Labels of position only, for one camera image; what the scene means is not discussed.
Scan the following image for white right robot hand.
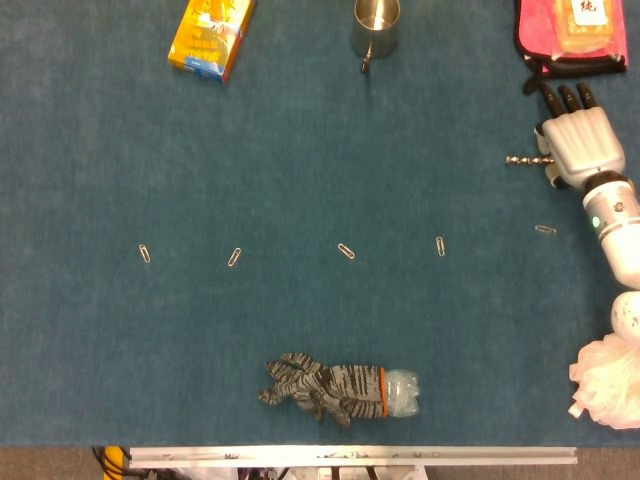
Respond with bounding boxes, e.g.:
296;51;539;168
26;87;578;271
533;81;627;190

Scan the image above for pale pink bath loofah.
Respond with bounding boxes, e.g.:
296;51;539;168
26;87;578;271
567;333;640;430

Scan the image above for yellow orange snack box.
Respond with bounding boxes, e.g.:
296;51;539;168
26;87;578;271
167;0;257;85

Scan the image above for pink cloth with black trim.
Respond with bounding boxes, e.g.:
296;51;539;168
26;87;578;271
513;0;629;96

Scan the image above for clear crushed plastic bottle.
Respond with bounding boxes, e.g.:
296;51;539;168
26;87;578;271
382;368;421;418

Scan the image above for clear bag of biscuits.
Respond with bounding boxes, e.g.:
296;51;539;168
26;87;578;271
552;0;615;55

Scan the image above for yellow part with black cables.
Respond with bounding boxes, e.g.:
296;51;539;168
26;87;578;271
92;446;130;479

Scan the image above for stainless steel cup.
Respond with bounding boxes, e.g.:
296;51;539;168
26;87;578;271
349;0;402;75

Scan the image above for grey black striped glove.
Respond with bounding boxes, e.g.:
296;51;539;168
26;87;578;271
256;352;390;430

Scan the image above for aluminium profile rail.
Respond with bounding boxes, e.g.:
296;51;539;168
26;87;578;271
128;446;579;470

